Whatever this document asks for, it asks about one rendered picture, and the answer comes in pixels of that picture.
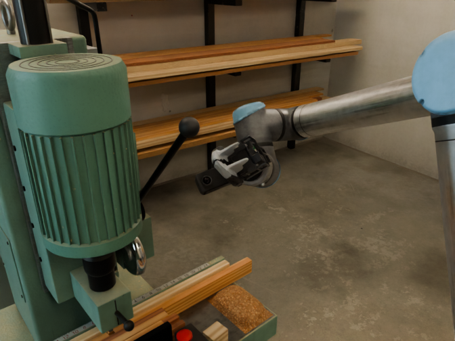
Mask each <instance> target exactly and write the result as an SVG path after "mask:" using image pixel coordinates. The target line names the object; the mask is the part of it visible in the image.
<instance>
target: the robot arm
mask: <svg viewBox="0 0 455 341"><path fill-rule="evenodd" d="M232 116H233V121H234V123H233V125H234V128H235V132H236V138H237V142H236V143H233V144H232V145H230V146H228V147H226V148H225V149H224V148H223V147H222V146H219V147H216V148H215V149H214V150H213V151H212V152H211V153H212V154H211V160H212V163H213V164H214V168H211V169H209V170H206V171H204V172H201V173H198V174H197V175H196V178H195V183H196V185H197V187H198V190H199V192H200V193H201V194H202V195H206V194H209V193H211V192H213V191H216V190H218V189H221V188H222V187H225V186H228V185H231V184H232V185H233V186H234V187H237V186H238V187H240V186H241V185H242V184H245V185H250V186H254V187H258V188H266V187H269V186H271V185H273V184H274V183H275V182H276V181H277V180H278V179H279V177H280V172H281V168H280V163H279V162H278V160H277V159H276V155H275V151H274V146H273V141H291V140H298V141H300V140H304V139H307V138H310V137H313V136H316V135H323V134H327V133H335V132H339V131H346V130H351V129H358V128H362V127H370V126H374V125H379V124H386V123H390V122H397V121H402V120H410V119H414V118H421V117H426V116H431V126H432V130H433V132H434V134H435V147H436V154H437V167H438V175H439V188H440V196H441V209H442V217H443V230H444V237H445V245H446V258H447V265H448V279H449V286H450V299H451V306H452V320H453V327H454V340H455V30H452V31H450V32H446V33H444V34H442V35H440V36H439V37H437V38H436V39H434V40H433V41H431V42H430V43H429V44H428V45H427V46H426V47H425V50H424V51H423V52H422V54H421V55H419V57H418V59H417V61H416V63H415V66H414V69H413V73H412V76H409V77H406V78H401V79H398V80H395V81H391V82H388V83H383V84H380V85H376V86H373V87H369V88H365V89H361V90H358V91H354V92H351V93H346V94H343V95H339V96H336V97H331V98H328V99H324V100H321V101H317V102H313V103H310V104H303V105H300V106H295V107H293V108H275V109H273V108H268V109H265V104H264V103H263V102H260V101H258V102H253V103H249V104H246V105H243V106H240V107H239V108H237V109H235V110H234V112H233V114H232ZM237 146H238V147H237ZM235 147H236V149H234V148H235Z"/></svg>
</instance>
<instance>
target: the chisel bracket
mask: <svg viewBox="0 0 455 341"><path fill-rule="evenodd" d="M115 276H116V275H115ZM70 278H71V282H72V288H73V292H74V297H75V298H76V299H77V300H78V302H79V303H80V305H81V306H82V307H83V309H84V310H85V312H86V313H87V314H88V315H89V317H90V318H91V320H92V321H93V322H94V323H95V325H96V326H97V328H98V329H99V330H100V332H101V333H102V334H104V333H105V332H107V331H109V330H111V329H113V328H115V327H116V326H118V325H120V324H122V322H121V321H120V320H119V319H118V317H117V316H116V315H115V314H114V313H115V311H120V312H121V314H122V315H123V316H124V317H125V318H126V319H127V320H130V319H132V318H133V306H132V300H131V291H130V290H129V289H128V287H127V286H126V285H125V284H124V283H123V282H122V281H121V280H120V279H119V278H118V277H117V276H116V284H115V285H114V287H113V288H111V289H109V290H107V291H105V292H94V291H93V290H91V289H90V287H89V280H88V276H87V274H86V272H85V270H84V268H83V266H82V267H79V268H77V269H74V270H72V271H71V272H70Z"/></svg>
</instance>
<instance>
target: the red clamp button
mask: <svg viewBox="0 0 455 341"><path fill-rule="evenodd" d="M176 336H177V341H190V340H191V339H192V337H193V335H192V332H191V331H190V330H188V329H182V330H180V331H178V333H177V335H176Z"/></svg>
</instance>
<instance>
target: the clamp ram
mask: <svg viewBox="0 0 455 341"><path fill-rule="evenodd" d="M134 341H173V335H172V326H171V324H170V323H169V322H168V321H167V322H165V323H163V324H162V325H160V326H158V327H156V328H154V329H153V330H151V331H149V332H148V333H146V334H144V335H143V336H140V337H139V338H137V339H135V340H134Z"/></svg>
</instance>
